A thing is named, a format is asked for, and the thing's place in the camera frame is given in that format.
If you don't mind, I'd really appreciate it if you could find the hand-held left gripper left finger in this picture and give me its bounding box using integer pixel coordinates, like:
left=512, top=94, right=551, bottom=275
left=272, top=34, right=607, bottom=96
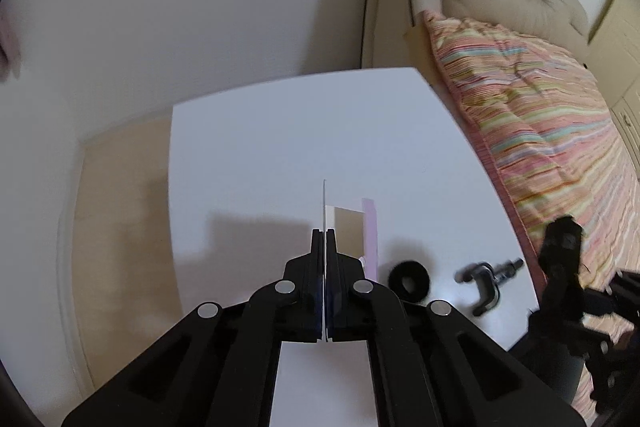
left=60, top=228, right=326, bottom=427

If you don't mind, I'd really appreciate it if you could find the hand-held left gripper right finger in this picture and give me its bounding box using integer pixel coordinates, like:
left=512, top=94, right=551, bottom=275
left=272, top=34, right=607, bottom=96
left=325, top=228, right=588, bottom=427

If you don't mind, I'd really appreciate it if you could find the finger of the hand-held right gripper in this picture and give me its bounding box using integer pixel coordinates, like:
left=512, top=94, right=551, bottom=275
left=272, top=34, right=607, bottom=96
left=570, top=288, right=623, bottom=319
left=527, top=309, right=608, bottom=358

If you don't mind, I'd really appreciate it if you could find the white and pink card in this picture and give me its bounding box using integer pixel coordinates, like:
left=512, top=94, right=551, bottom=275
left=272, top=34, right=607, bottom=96
left=320, top=179, right=380, bottom=343

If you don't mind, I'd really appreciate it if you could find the black hair tie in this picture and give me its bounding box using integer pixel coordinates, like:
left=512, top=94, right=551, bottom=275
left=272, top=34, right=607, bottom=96
left=389, top=261, right=432, bottom=301

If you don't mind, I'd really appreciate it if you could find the black metal clamp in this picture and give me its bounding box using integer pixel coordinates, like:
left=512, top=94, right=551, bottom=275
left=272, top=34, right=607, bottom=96
left=455, top=258, right=525, bottom=317

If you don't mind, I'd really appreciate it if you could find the white bedside table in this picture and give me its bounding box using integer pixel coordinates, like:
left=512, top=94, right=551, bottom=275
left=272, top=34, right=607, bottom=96
left=169, top=67, right=538, bottom=427

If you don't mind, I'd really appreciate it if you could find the striped pink quilt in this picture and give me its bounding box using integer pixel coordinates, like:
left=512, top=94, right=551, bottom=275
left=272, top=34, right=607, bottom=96
left=422, top=9, right=640, bottom=418

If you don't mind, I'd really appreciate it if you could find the tan mattress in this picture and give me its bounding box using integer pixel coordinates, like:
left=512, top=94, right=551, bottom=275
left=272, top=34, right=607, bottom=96
left=404, top=24, right=442, bottom=94

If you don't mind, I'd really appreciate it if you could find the cream wardrobe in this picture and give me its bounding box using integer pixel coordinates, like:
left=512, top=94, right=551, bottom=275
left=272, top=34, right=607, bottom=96
left=587, top=0, right=640, bottom=178

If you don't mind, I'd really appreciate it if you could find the pink curtain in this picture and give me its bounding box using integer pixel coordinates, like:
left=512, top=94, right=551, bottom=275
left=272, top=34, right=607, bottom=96
left=0, top=2, right=23, bottom=82

